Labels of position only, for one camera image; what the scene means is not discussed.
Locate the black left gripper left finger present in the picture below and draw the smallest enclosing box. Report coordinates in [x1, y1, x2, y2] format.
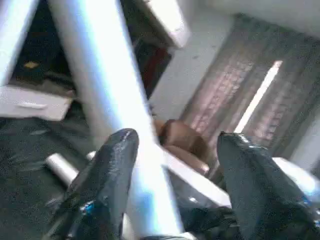
[47, 127, 140, 240]

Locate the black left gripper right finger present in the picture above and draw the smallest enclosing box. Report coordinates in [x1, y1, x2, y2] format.
[216, 131, 320, 240]

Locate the brown leather armchair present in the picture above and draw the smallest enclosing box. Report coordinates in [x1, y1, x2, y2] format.
[152, 119, 212, 177]

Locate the brown striped curtain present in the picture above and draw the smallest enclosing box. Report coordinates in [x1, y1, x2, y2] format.
[179, 14, 320, 158]

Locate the white drawer unit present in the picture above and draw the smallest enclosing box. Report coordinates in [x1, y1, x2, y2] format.
[0, 85, 74, 122]

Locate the black low cabinet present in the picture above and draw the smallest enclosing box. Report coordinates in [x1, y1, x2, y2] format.
[10, 0, 76, 93]

